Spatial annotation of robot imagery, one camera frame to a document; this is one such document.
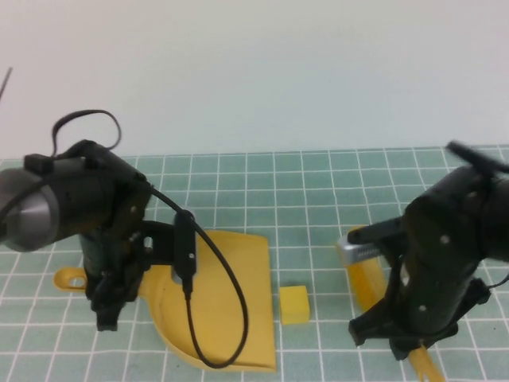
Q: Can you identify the yellow plastic dustpan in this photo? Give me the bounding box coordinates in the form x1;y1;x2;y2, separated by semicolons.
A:
54;228;278;374

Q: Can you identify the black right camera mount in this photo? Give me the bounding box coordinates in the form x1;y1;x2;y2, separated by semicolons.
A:
348;217;410;244

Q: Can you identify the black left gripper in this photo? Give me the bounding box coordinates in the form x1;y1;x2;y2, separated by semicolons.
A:
85;254;150;332

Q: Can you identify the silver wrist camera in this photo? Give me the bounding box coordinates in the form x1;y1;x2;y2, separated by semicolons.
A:
336;235;383;264
172;209;199;295

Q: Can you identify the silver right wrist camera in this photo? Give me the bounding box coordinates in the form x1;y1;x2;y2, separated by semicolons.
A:
336;235;383;264

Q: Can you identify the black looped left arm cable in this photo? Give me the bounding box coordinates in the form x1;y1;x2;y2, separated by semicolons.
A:
51;110;122;160

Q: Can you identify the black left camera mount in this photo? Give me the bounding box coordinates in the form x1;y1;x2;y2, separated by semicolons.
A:
137;220;178;266

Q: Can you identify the yellow hand brush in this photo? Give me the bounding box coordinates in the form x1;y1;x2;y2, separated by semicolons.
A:
344;225;443;382

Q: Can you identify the black left camera cable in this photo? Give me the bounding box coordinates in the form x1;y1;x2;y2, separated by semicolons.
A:
149;185;251;370

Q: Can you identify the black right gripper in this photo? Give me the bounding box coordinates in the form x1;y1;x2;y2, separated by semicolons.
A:
348;294;458;361

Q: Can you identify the green white-grid tablecloth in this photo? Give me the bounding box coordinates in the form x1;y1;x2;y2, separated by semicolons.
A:
0;147;509;382

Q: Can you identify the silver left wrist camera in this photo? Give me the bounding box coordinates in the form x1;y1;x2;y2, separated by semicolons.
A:
172;209;199;295

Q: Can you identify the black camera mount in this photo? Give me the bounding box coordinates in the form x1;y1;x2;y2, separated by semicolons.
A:
348;217;410;244
137;220;178;266

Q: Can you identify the black camera cable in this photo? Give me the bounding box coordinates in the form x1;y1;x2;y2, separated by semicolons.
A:
447;141;509;173
149;185;251;370

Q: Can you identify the black right camera cable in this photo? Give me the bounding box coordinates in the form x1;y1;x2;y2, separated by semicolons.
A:
447;141;509;173

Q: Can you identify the small yellow foam cube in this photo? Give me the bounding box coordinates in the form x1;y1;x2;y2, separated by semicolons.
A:
279;284;310;326

